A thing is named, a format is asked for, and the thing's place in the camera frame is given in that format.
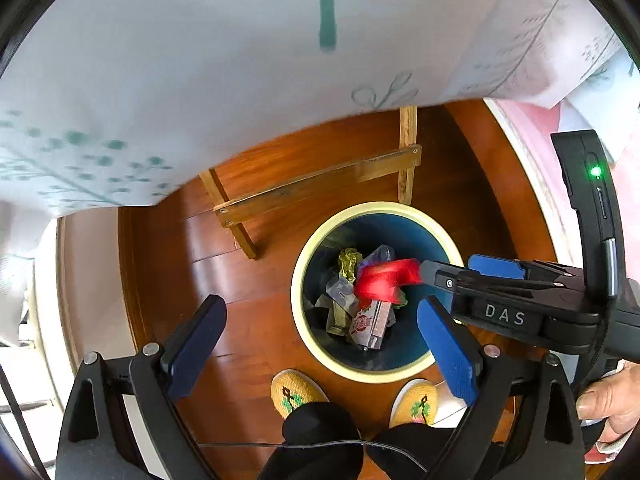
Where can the wooden table frame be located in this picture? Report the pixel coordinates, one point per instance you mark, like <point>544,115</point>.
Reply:
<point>310,185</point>

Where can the yellow paper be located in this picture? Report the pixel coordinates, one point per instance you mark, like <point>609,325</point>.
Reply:
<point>350,262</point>

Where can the red foil packet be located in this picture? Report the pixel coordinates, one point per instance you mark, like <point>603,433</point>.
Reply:
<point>380,280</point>

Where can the grey blue plastic wrapper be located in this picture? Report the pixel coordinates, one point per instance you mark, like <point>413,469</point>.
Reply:
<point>380,255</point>

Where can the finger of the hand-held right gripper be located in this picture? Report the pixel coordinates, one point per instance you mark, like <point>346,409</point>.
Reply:
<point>450,280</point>
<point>495,266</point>

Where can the person's black pants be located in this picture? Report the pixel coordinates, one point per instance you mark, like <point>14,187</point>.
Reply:
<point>320,437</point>

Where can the pink carton box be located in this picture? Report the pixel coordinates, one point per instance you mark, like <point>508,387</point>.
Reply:
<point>365,322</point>

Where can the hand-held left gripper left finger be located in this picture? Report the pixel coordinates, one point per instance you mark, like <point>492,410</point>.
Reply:
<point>195,350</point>

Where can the blue cream-rimmed trash bin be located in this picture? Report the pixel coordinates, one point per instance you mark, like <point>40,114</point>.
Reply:
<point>400,237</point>

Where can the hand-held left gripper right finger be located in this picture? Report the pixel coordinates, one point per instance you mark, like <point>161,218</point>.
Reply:
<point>447,355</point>

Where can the person's right hand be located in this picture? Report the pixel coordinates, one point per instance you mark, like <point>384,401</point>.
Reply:
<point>615,402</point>

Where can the tree print tablecloth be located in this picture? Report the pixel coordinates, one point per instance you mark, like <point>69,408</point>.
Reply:
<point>200,85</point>

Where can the yellow embroidered slipper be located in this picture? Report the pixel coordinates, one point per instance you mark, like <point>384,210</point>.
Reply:
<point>415,402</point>
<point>295,392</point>

